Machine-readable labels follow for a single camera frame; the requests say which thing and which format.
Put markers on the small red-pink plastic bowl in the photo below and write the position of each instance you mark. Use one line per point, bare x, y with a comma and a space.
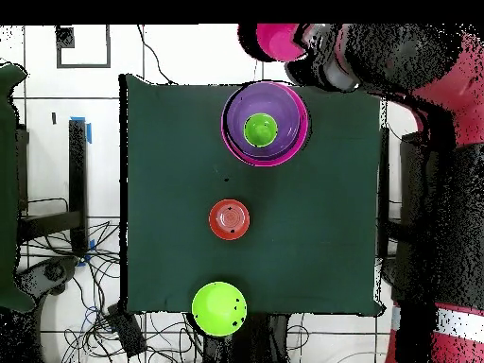
278, 41

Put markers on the green plastic cup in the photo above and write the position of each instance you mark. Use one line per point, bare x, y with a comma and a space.
261, 129

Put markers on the large pink plastic bowl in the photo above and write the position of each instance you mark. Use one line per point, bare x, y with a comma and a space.
304, 143

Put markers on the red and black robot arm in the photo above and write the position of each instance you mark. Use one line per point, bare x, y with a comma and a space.
416, 56

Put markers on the black metal stand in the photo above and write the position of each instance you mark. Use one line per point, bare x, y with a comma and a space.
384, 189

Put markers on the dark green tablecloth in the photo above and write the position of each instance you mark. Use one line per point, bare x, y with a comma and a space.
181, 181

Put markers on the small orange-red plastic bowl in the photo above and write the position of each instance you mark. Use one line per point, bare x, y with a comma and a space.
228, 219

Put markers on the black stand with blue tape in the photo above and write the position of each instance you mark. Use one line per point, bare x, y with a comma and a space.
77, 170

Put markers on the green plastic bowl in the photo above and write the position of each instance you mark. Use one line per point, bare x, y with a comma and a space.
219, 309

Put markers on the green-covered side table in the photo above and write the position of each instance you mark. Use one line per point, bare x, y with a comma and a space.
7, 189

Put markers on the black power strip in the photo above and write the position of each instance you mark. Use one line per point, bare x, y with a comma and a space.
126, 332

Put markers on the black square floor frame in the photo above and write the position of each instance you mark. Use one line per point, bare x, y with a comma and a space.
65, 38

